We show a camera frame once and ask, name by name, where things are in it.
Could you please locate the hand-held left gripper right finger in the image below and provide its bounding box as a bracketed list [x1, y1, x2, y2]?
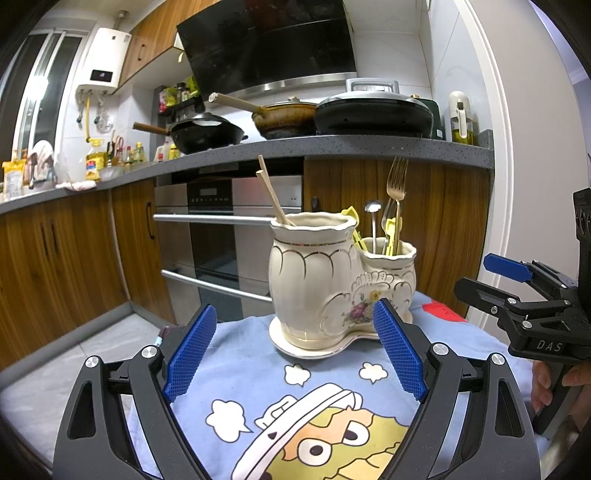
[372, 298, 541, 480]

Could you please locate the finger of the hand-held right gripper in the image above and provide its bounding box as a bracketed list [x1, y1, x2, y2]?
[483, 253, 580, 302]
[454, 276, 572, 334]

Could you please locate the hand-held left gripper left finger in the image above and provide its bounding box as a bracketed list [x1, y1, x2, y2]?
[53, 304, 219, 480]

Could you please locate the green yellow tulip utensil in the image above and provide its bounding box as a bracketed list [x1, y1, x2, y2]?
[383, 217, 403, 256]
[342, 206, 370, 254]

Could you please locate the cream floral ceramic utensil holder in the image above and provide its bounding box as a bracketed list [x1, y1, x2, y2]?
[269, 212, 419, 361]

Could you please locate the gold metal fork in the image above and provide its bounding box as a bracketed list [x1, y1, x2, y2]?
[387, 156, 410, 256]
[381, 198, 398, 254]

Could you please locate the silver flower-bowl spoon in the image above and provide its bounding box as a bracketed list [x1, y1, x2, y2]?
[364, 200, 383, 254]

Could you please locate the wooden chopstick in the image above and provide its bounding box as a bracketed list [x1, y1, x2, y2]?
[256, 171, 289, 226]
[257, 154, 296, 227]

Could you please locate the person's right hand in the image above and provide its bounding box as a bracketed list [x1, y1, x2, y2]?
[529, 359, 591, 457]

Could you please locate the wooden base cabinet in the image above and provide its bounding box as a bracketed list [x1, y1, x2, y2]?
[302, 159, 491, 319]
[0, 178, 178, 370]

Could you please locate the blue cartoon printed cloth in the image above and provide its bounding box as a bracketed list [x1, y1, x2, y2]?
[124, 288, 555, 480]

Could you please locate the steel built-in oven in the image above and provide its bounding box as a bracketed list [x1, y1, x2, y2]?
[154, 161, 305, 324]

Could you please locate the white-capped oil dispenser bottle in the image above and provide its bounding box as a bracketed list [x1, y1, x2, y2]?
[447, 91, 476, 146]

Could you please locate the dark green appliance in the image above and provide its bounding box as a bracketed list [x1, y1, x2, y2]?
[411, 95, 446, 140]

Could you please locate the grey stone kitchen countertop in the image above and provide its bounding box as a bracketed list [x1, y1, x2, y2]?
[0, 134, 496, 215]

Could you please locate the large black lidded pan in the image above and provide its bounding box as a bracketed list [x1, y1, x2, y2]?
[315, 90, 435, 138]

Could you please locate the row of sauce bottles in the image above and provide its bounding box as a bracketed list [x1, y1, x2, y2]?
[105, 136, 148, 166]

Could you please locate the yellow cooking oil bottle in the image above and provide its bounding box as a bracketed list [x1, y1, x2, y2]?
[85, 140, 107, 182]

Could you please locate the white cloth over faucet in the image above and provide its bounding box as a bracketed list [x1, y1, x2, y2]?
[25, 140, 56, 188]

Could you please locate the yellow food packet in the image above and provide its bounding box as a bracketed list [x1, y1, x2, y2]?
[1, 159, 26, 200]

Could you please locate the brown clay pot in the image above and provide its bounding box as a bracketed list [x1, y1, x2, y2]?
[209, 92, 319, 139]

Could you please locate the black spice rack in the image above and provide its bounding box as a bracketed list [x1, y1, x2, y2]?
[157, 76, 206, 116]

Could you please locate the white water heater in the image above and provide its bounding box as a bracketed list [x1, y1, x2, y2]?
[75, 27, 131, 95]

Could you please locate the glass sliding window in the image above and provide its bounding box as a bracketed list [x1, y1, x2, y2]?
[0, 30, 86, 162]

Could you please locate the black range hood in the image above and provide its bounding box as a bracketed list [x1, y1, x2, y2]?
[176, 0, 358, 100]

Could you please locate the white door frame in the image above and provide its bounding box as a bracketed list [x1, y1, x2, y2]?
[455, 0, 591, 324]

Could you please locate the black wok wooden handle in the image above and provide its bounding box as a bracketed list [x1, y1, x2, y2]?
[133, 113, 247, 155]

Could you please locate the wooden wall cabinet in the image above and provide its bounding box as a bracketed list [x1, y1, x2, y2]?
[117, 0, 222, 90]

